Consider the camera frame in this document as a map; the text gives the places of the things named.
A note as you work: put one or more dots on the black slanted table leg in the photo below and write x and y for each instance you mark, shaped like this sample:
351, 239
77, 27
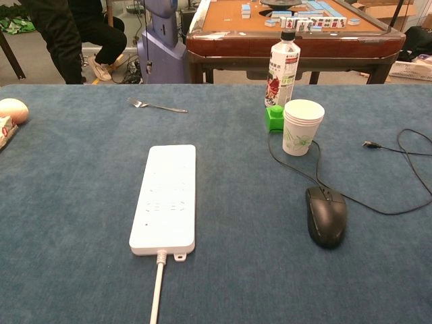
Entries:
11, 55

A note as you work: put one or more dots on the blue felt table mat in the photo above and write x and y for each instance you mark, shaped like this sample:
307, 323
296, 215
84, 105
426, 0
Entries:
236, 219

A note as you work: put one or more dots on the seated person black clothes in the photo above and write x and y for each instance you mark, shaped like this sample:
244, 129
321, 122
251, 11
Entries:
101, 37

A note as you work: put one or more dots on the white-faced mahjong tile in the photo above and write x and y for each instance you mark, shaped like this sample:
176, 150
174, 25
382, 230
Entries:
303, 25

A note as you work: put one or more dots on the white power strip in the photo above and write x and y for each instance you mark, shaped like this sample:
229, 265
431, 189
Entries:
165, 202

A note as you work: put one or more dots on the standing person black trousers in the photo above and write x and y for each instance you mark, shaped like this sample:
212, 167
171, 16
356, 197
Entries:
57, 40

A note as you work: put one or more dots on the green toy building block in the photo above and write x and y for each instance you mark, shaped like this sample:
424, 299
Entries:
274, 119

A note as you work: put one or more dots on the pale pink egg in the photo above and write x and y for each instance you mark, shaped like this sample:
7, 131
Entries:
13, 109

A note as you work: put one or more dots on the black computer mouse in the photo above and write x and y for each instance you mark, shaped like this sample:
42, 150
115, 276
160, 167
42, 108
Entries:
326, 217

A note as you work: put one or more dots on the white paper cup stack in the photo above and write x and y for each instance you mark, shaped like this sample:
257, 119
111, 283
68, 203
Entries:
302, 128

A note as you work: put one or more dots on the silver metal fork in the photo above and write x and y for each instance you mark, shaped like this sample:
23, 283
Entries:
158, 107

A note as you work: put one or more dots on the black tripod stand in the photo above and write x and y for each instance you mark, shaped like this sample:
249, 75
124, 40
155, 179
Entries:
399, 15

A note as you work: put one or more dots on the brown mahjong table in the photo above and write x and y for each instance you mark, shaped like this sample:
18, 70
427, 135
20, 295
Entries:
236, 44

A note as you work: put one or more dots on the plastic drink bottle black cap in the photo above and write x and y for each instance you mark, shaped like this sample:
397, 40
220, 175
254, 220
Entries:
281, 71

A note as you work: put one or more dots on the black bag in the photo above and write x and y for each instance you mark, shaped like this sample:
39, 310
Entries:
418, 42

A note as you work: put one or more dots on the blue-backed mahjong tile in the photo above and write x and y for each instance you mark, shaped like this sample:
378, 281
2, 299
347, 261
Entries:
317, 28
271, 23
246, 11
354, 22

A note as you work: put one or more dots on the white plastic basket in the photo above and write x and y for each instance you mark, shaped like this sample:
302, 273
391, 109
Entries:
411, 71

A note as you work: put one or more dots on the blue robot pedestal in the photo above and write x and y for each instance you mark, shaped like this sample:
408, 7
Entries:
162, 50

